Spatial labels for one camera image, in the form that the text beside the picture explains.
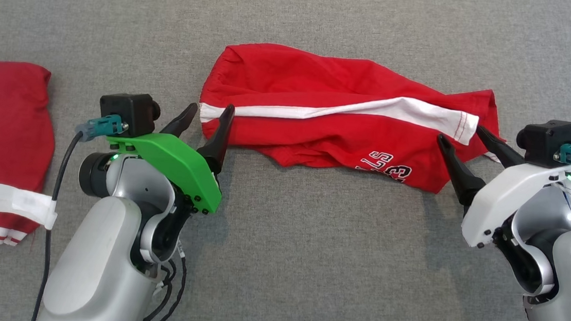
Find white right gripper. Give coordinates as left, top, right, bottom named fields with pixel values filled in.
left=428, top=121, right=571, bottom=257

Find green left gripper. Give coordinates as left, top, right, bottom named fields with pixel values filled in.
left=100, top=93, right=237, bottom=218

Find red shorts with white stripe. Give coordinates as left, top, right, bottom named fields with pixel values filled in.
left=194, top=38, right=512, bottom=199

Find red and white jersey shirt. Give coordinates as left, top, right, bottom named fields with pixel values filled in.
left=0, top=52, right=63, bottom=258

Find teal-plug left camera cable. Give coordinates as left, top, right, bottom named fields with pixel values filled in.
left=31, top=109, right=130, bottom=321

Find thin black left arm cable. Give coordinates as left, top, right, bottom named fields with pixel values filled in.
left=141, top=236, right=191, bottom=321

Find white tape cable label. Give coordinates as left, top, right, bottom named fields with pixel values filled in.
left=0, top=182, right=60, bottom=230

